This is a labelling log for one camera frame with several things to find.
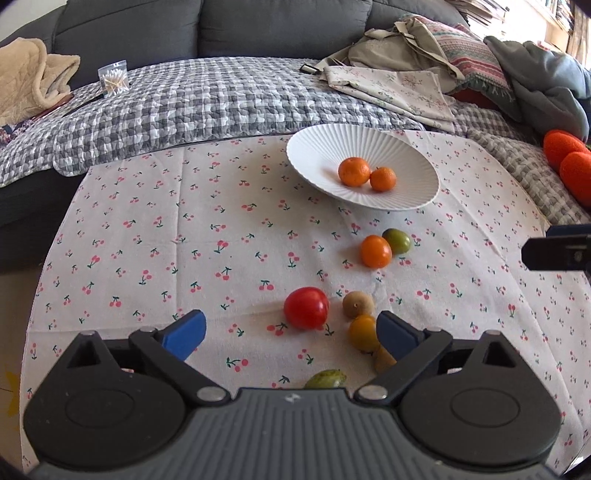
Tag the stack of books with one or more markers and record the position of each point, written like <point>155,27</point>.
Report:
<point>483,12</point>

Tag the grey woven blanket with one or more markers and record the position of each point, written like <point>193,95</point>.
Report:
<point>516,149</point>

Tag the white ribbed plate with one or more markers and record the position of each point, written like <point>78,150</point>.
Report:
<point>316,152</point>

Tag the green tomato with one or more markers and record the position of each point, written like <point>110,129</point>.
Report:
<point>326,379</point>
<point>399,241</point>

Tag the grey checkered quilt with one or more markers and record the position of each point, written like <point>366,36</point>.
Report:
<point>184,102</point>

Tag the small black device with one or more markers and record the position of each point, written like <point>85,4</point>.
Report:
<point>310,70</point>

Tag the mandarin orange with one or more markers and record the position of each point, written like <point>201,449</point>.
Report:
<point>354,172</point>
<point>383,179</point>

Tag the cherry print tablecloth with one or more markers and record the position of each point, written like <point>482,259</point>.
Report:
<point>231,229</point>

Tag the brown kiwi fruit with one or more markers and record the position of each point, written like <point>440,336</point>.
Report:
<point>357,303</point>
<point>383,360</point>

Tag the bag of cotton swabs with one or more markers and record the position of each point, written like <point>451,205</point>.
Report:
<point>114,78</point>

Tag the orange tomato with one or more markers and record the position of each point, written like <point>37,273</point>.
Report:
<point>376,252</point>

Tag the grey sweatshirt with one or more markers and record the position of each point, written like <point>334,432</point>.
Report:
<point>552,88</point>

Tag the dark yellow tomato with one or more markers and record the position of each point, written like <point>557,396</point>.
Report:
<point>362,334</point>

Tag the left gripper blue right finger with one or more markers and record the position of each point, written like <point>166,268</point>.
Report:
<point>416,351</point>

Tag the folded floral cloth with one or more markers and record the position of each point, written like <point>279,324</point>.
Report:
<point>415,94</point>

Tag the dark grey sofa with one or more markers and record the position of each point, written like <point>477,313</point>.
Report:
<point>144,32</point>

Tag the orange plush toy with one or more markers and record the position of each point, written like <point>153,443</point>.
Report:
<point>569,157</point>

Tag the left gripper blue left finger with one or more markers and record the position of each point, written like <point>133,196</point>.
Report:
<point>162,353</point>

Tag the striped patterned pillow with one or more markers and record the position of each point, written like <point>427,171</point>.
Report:
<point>485,82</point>

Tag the red tomato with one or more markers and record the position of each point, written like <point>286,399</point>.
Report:
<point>306,308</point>

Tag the beige fleece blanket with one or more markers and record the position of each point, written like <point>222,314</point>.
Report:
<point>33,80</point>

